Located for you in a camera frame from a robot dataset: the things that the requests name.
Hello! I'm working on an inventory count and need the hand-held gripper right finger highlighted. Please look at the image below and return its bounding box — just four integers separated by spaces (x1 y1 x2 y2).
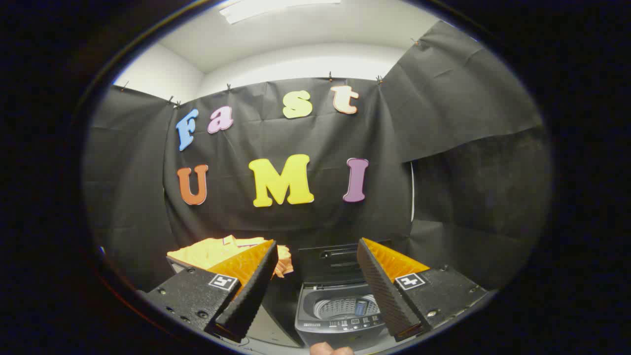
357 238 489 342

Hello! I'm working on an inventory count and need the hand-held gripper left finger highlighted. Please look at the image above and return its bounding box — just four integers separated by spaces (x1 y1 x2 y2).
143 240 279 343

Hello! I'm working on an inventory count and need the dark washing machine lid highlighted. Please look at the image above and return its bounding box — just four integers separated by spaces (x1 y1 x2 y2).
297 241 392 285

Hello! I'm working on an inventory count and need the orange polo shirt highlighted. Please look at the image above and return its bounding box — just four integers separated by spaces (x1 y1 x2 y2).
167 235 294 278

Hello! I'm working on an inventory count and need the grey washing machine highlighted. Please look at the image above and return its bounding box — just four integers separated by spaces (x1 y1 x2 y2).
295 281 391 349

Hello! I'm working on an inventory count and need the white ceiling light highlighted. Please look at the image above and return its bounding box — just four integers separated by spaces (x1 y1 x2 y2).
219 0 342 25

